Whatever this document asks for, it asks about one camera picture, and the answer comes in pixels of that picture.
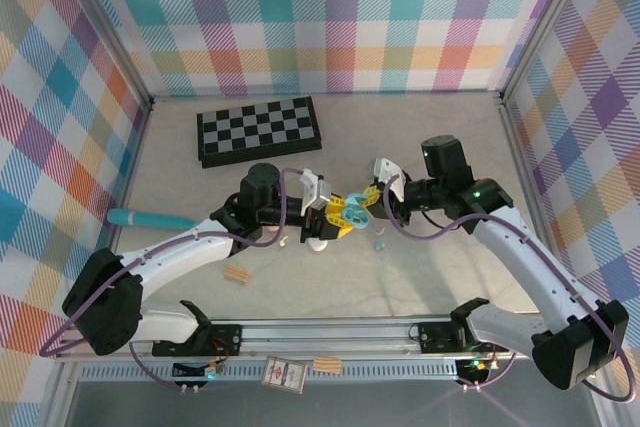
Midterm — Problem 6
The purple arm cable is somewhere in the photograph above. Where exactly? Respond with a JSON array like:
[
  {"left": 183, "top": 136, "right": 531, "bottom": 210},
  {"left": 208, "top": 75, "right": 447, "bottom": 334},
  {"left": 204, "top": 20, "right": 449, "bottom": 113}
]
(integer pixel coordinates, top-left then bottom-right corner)
[
  {"left": 382, "top": 174, "right": 635, "bottom": 404},
  {"left": 39, "top": 166, "right": 314, "bottom": 393}
]

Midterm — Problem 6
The playing card box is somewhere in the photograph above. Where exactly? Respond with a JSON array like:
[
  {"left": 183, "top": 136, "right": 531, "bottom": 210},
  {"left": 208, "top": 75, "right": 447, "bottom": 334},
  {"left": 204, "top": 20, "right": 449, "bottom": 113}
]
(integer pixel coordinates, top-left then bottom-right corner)
[{"left": 259, "top": 354, "right": 309, "bottom": 393}]

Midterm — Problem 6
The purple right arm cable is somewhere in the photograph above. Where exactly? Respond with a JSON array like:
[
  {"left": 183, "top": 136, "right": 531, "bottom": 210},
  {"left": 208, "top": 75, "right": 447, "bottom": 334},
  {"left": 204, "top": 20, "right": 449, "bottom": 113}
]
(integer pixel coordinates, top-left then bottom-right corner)
[{"left": 382, "top": 174, "right": 635, "bottom": 404}]

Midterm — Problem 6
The slotted metal cable duct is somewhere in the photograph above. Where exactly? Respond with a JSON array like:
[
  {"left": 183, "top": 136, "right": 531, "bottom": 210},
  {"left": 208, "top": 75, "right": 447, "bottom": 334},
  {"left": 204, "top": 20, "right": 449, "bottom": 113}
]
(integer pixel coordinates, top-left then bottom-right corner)
[{"left": 79, "top": 364, "right": 461, "bottom": 383}]

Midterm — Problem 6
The blue earbud charging case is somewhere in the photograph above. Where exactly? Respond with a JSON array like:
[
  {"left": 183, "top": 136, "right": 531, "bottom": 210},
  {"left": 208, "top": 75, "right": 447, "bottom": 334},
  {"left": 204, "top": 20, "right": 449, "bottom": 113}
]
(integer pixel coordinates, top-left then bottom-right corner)
[{"left": 343, "top": 191, "right": 372, "bottom": 228}]

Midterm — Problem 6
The black grey chessboard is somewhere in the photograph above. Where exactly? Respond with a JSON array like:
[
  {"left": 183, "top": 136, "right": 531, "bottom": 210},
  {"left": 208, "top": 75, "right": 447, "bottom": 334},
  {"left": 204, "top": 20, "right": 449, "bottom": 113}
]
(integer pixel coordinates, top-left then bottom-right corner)
[{"left": 194, "top": 95, "right": 324, "bottom": 170}]

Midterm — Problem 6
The ridged wooden block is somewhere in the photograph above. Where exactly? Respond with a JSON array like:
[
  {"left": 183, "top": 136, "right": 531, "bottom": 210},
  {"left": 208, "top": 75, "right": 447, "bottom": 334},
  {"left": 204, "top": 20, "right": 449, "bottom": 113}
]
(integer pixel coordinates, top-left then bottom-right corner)
[
  {"left": 312, "top": 355, "right": 343, "bottom": 374},
  {"left": 222, "top": 265, "right": 253, "bottom": 286}
]

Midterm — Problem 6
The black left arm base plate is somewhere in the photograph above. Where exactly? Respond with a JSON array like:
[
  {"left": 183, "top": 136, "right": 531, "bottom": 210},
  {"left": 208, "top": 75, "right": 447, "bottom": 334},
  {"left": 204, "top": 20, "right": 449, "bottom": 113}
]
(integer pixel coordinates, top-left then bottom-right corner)
[{"left": 151, "top": 322, "right": 245, "bottom": 357}]

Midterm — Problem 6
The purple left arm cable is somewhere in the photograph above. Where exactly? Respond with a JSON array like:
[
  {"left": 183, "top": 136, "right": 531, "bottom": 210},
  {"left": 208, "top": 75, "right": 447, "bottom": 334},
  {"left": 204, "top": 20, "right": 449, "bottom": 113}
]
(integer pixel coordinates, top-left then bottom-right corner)
[{"left": 39, "top": 166, "right": 314, "bottom": 393}]

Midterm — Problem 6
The aluminium frame post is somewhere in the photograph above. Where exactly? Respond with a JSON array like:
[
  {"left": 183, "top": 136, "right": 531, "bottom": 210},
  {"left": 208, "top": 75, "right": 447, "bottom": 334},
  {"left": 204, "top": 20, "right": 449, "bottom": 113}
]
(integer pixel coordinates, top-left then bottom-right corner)
[
  {"left": 497, "top": 0, "right": 599, "bottom": 108},
  {"left": 52, "top": 0, "right": 156, "bottom": 113}
]

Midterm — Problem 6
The teal tube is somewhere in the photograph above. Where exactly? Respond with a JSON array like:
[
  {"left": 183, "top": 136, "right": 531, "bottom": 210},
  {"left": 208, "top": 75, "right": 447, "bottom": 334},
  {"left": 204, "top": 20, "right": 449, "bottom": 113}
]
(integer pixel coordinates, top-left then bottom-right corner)
[{"left": 106, "top": 207, "right": 199, "bottom": 229}]

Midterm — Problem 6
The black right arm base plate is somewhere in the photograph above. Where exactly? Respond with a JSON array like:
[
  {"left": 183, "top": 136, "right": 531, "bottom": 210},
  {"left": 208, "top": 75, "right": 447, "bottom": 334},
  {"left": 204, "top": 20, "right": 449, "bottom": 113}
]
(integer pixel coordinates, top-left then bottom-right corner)
[{"left": 416, "top": 320, "right": 511, "bottom": 354}]

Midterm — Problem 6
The small controller board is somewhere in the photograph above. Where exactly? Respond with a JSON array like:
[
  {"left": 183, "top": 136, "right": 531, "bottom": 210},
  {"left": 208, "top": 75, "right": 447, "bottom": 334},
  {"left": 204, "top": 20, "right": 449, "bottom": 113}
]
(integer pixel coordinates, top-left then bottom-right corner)
[
  {"left": 172, "top": 359, "right": 225, "bottom": 381},
  {"left": 455, "top": 356, "right": 496, "bottom": 378}
]

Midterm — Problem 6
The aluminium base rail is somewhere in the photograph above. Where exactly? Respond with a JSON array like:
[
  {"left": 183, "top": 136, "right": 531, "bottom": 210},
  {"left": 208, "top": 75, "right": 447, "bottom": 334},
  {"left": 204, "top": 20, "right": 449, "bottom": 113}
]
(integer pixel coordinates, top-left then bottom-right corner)
[{"left": 52, "top": 315, "right": 609, "bottom": 363}]

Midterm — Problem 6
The aluminium side rail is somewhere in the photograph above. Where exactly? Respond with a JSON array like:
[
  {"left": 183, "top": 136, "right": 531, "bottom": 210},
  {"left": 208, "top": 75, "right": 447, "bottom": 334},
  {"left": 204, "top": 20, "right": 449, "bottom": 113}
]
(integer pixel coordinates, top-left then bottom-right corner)
[
  {"left": 47, "top": 101, "right": 154, "bottom": 427},
  {"left": 497, "top": 99, "right": 574, "bottom": 316}
]

